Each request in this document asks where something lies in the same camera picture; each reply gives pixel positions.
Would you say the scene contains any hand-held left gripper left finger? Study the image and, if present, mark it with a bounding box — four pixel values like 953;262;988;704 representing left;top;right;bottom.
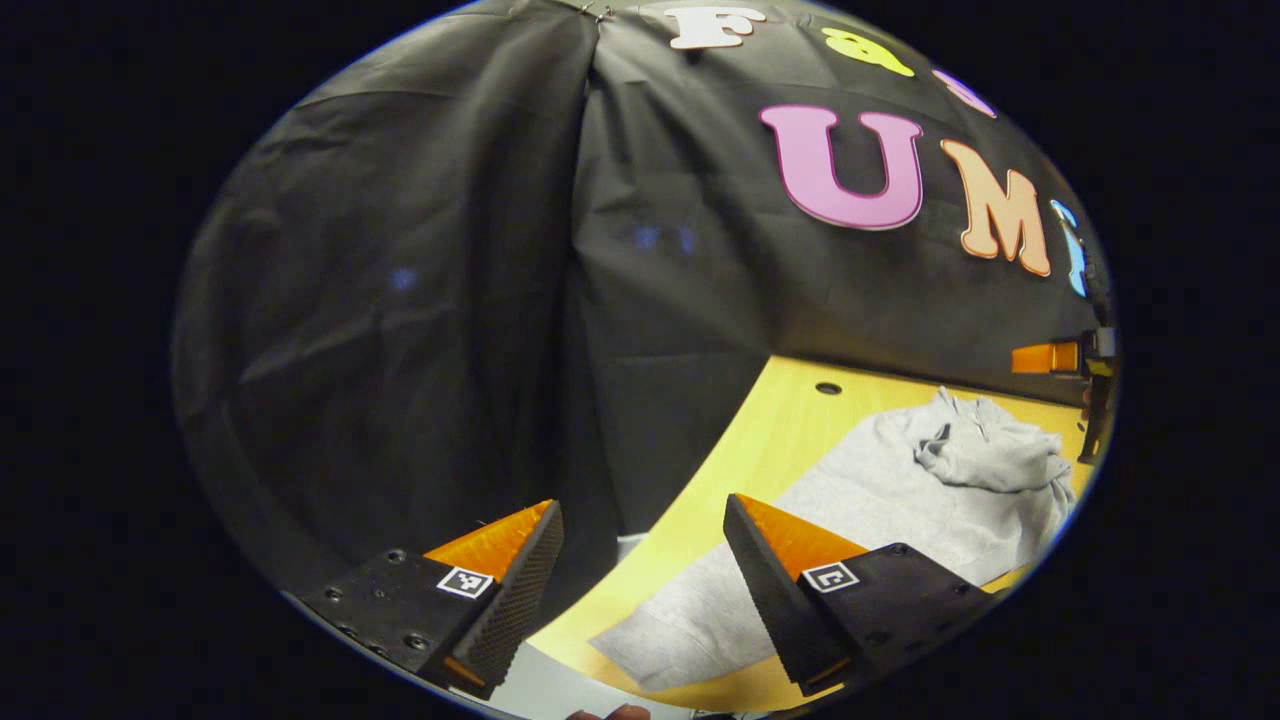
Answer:
290;498;566;701

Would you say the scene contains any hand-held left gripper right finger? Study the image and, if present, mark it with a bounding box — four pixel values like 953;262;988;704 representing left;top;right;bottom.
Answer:
722;492;1001;698

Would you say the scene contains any grey zip-neck sweatshirt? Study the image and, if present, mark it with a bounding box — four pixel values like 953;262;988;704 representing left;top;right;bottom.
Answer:
588;388;1079;693

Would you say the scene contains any black backdrop cloth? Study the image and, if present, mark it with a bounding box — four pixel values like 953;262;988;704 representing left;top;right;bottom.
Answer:
170;0;1116;601

